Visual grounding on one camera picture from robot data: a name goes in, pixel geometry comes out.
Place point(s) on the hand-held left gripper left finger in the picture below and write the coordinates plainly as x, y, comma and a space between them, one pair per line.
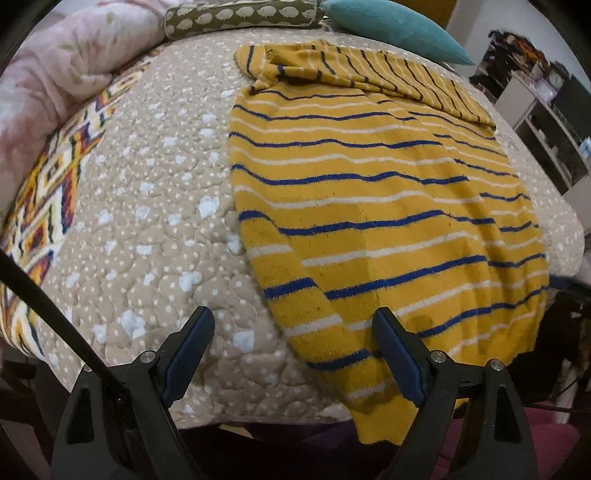
187, 355

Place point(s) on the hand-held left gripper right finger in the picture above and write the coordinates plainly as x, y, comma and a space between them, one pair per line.
400, 357

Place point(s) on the yellow striped knit sweater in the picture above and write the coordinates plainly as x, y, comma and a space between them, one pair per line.
383, 217

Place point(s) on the beige dotted quilted blanket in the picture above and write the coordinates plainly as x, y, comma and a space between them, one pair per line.
152, 207

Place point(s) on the dark red cloth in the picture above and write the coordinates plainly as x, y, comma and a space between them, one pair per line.
535, 443

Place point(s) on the colourful diamond pattern blanket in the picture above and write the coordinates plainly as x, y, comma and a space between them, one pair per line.
51, 184

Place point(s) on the white shelf unit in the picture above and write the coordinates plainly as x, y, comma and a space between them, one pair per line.
545, 106

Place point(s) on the pink floral fleece blanket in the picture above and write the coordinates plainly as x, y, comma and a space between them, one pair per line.
60, 69

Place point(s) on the teal pillow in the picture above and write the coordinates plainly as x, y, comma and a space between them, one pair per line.
397, 25

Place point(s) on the olive hedgehog print pillow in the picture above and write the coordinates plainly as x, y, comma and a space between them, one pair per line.
240, 16

